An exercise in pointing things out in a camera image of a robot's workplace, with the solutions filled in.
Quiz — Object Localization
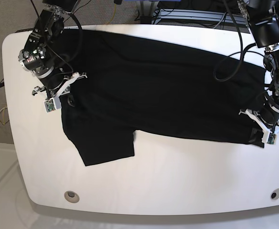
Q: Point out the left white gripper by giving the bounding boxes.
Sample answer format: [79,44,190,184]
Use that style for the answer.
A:
[239,107,279,147]

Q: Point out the left table grommet hole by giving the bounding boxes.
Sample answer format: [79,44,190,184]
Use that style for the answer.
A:
[64,191,80,203]

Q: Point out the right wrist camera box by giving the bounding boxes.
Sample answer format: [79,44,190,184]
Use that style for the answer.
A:
[43,96,61,113]

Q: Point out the black T-shirt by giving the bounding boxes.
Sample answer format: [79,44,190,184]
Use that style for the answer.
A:
[60,30,266,166]

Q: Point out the right table grommet hole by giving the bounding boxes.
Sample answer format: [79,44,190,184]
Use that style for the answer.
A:
[270,188,279,200]

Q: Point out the table grommet hole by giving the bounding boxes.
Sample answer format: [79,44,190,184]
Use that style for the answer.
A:
[270,188,279,200]
[64,191,80,203]

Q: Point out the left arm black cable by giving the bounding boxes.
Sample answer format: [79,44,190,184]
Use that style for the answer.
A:
[213,0,267,82]

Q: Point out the aluminium frame rail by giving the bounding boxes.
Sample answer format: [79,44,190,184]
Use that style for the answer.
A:
[137,0,250,25]

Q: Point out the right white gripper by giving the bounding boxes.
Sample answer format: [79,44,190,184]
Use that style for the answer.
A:
[32,72,87,106]

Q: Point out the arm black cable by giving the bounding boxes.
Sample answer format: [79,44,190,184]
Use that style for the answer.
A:
[213,0,267,82]
[29,0,84,79]

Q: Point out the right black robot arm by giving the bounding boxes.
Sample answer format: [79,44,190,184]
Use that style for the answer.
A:
[18,0,84,112]

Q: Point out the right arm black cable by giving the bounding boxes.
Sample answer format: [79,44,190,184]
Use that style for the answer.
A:
[29,0,84,79]

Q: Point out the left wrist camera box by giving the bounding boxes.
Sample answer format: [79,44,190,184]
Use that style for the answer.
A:
[262,133,277,145]

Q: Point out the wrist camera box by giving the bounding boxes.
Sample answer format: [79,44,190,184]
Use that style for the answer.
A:
[262,133,277,145]
[43,96,61,113]

